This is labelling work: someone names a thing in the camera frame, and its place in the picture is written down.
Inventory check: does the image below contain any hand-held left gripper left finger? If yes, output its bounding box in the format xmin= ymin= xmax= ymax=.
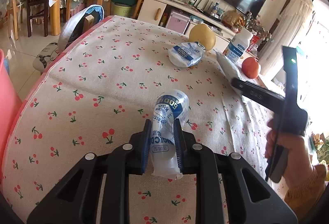
xmin=27 ymin=119 xmax=153 ymax=224

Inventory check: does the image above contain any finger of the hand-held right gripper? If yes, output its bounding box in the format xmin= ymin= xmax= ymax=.
xmin=231 ymin=77 xmax=251 ymax=99

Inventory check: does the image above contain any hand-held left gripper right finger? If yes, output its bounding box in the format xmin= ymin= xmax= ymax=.
xmin=173 ymin=118 xmax=299 ymax=224

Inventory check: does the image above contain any crushed clear plastic bottle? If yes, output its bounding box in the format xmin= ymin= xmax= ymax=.
xmin=149 ymin=89 xmax=190 ymax=180

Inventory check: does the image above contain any pink plastic bin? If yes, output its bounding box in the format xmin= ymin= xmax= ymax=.
xmin=0 ymin=49 xmax=23 ymax=155

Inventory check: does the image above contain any person's right forearm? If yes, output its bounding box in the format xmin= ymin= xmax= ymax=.
xmin=284 ymin=164 xmax=328 ymax=208

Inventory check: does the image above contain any person's right hand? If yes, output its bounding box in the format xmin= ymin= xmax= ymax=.
xmin=265 ymin=121 xmax=315 ymax=189

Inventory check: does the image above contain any red apple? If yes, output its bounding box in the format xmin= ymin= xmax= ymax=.
xmin=242 ymin=57 xmax=261 ymax=79

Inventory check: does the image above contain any long white plastic pouch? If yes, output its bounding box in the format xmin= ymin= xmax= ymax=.
xmin=216 ymin=51 xmax=255 ymax=104

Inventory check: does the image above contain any white plastic bottle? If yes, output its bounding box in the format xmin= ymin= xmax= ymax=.
xmin=223 ymin=27 xmax=254 ymax=62

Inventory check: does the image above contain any artificial flower arrangement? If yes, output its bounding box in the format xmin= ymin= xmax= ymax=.
xmin=244 ymin=12 xmax=271 ymax=39

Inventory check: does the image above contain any crushed white blue-label bottle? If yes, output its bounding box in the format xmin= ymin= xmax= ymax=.
xmin=168 ymin=41 xmax=206 ymax=68

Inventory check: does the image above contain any yellow pear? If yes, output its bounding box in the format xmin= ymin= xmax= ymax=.
xmin=189 ymin=24 xmax=216 ymax=51

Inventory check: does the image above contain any gold ornament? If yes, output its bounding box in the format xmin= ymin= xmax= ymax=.
xmin=222 ymin=9 xmax=244 ymax=28

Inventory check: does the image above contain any cream curtain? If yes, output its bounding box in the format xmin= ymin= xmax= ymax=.
xmin=259 ymin=0 xmax=315 ymax=81

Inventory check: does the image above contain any cherry print tablecloth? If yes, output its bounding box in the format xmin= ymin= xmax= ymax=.
xmin=0 ymin=15 xmax=319 ymax=224

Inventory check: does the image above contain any pink storage box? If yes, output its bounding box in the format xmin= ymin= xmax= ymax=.
xmin=166 ymin=9 xmax=191 ymax=33

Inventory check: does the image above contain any white TV cabinet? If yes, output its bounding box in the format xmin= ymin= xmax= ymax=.
xmin=136 ymin=0 xmax=257 ymax=45

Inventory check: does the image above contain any cat print seat cushion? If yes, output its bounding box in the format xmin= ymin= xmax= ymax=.
xmin=32 ymin=42 xmax=61 ymax=75

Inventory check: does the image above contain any green bucket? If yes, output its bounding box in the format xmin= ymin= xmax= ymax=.
xmin=112 ymin=2 xmax=133 ymax=18

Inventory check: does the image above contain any light wooden chair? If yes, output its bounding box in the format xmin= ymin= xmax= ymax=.
xmin=8 ymin=0 xmax=29 ymax=41

